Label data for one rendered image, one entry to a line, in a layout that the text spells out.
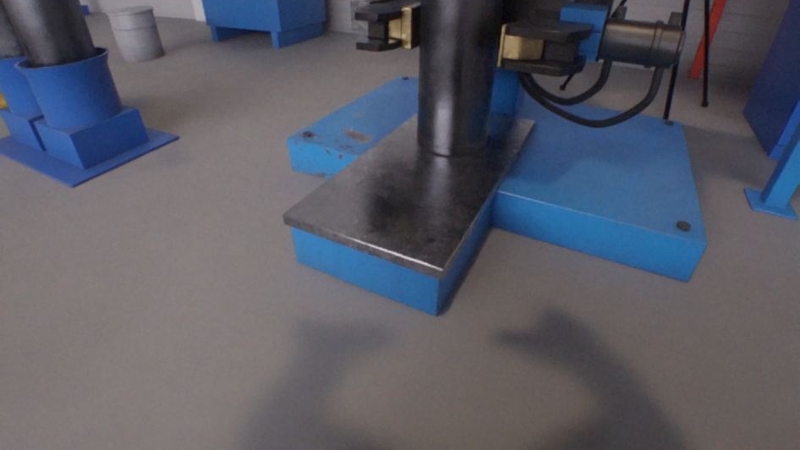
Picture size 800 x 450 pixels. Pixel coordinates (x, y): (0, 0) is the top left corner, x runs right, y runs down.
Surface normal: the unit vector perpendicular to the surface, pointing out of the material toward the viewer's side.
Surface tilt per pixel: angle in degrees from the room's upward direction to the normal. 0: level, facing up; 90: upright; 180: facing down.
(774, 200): 90
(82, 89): 90
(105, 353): 0
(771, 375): 0
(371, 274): 90
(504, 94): 90
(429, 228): 0
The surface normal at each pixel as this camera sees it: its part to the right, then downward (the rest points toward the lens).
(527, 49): 0.26, 0.53
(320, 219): 0.00, -0.84
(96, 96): 0.92, 0.22
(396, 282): -0.46, 0.48
